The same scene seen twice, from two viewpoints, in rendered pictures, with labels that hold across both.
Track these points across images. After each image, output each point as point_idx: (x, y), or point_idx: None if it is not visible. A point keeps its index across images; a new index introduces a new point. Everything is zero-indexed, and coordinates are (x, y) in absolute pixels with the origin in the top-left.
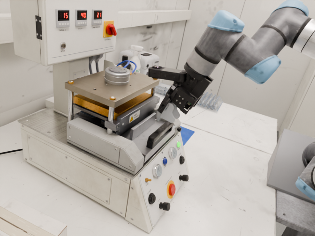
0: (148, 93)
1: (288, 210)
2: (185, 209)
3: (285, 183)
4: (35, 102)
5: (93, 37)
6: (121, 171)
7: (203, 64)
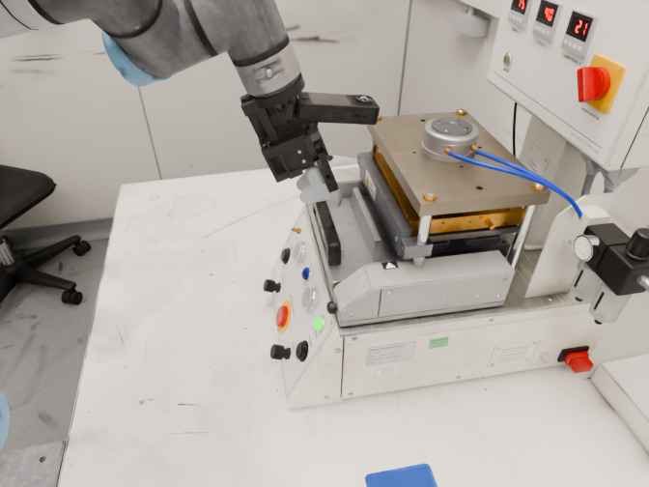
0: (418, 219)
1: (26, 484)
2: (248, 330)
3: None
4: None
5: (558, 81)
6: None
7: None
